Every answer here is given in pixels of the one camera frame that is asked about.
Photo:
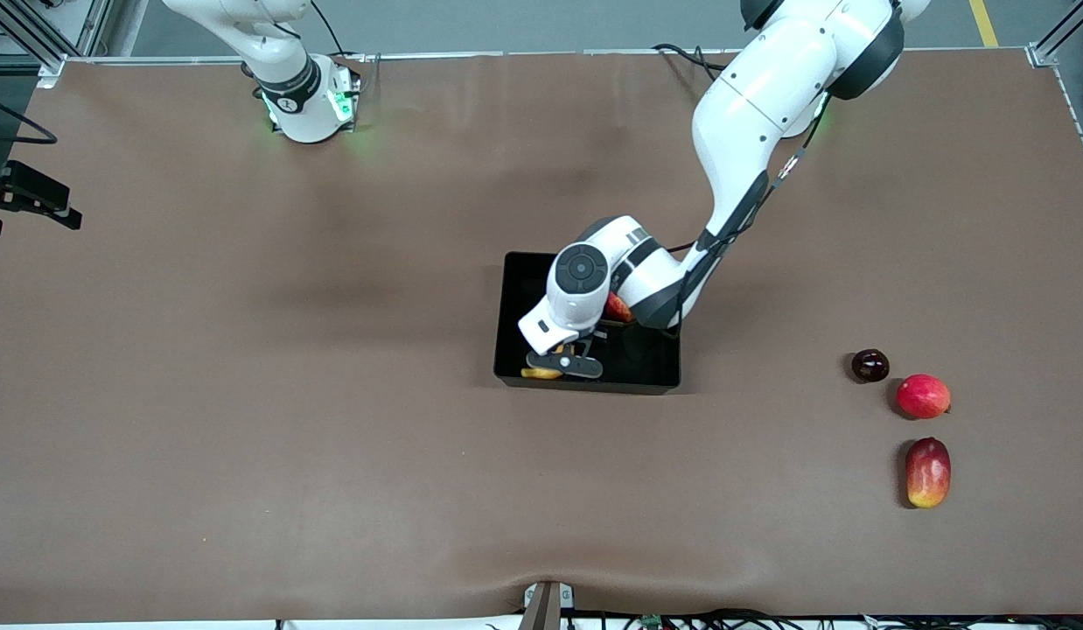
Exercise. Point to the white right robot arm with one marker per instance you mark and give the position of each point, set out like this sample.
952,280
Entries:
305,105

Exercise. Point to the red yellow striped apple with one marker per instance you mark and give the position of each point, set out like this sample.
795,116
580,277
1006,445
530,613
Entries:
618,308

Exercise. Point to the black plastic box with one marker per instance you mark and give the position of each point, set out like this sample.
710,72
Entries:
646,359

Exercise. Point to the pink red round fruit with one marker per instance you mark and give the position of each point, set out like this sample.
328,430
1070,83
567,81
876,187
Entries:
923,396

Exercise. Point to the aluminium frame post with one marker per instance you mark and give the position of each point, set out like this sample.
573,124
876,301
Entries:
1053,44
91,26

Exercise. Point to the brown table mat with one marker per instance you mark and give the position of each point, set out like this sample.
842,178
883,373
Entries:
331,437

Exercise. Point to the grey bracket with brown post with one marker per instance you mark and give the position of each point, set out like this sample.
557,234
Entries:
548,604

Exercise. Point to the yellow banana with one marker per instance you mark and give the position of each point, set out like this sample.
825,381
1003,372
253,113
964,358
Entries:
541,374

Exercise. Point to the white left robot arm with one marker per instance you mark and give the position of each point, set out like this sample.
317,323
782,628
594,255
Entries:
769,87

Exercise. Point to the dark purple mangosteen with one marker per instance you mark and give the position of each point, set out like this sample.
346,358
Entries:
869,366

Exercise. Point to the red yellow mango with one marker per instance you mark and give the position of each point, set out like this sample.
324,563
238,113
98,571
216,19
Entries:
928,472

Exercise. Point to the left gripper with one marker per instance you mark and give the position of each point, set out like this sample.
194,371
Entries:
596,328

